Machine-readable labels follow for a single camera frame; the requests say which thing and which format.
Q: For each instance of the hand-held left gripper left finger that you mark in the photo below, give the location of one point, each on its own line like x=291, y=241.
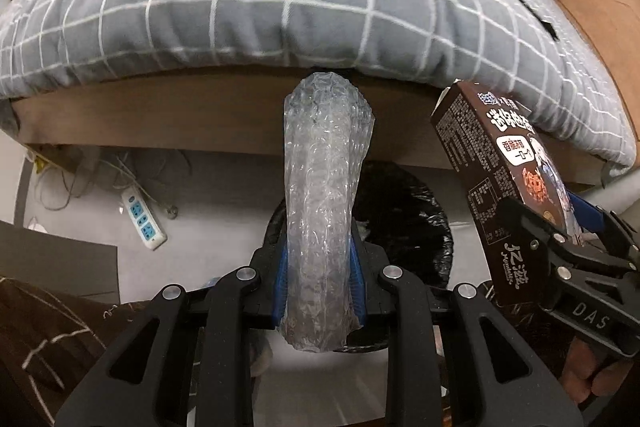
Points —
x=280, y=287

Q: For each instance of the grey checked bed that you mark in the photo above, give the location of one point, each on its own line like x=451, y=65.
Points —
x=200, y=7

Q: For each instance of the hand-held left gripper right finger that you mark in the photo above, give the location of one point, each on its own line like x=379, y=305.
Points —
x=358, y=292

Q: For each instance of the person's right hand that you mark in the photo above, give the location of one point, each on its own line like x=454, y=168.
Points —
x=585, y=377

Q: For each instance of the wooden bed frame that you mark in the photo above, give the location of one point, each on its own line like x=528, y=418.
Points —
x=150, y=117

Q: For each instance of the dark brown snack box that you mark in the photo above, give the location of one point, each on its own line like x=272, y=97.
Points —
x=500, y=167

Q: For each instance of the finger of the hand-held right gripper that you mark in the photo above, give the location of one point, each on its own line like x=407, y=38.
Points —
x=590, y=214
x=547, y=247

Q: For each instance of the black lined trash bin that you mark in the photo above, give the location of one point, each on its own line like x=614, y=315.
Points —
x=410, y=217

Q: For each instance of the clear bubble wrap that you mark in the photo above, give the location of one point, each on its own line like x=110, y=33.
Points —
x=325, y=207

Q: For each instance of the dark grey board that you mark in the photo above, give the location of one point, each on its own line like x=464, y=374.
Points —
x=55, y=262

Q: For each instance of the white power strip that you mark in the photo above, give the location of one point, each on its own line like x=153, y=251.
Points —
x=144, y=219

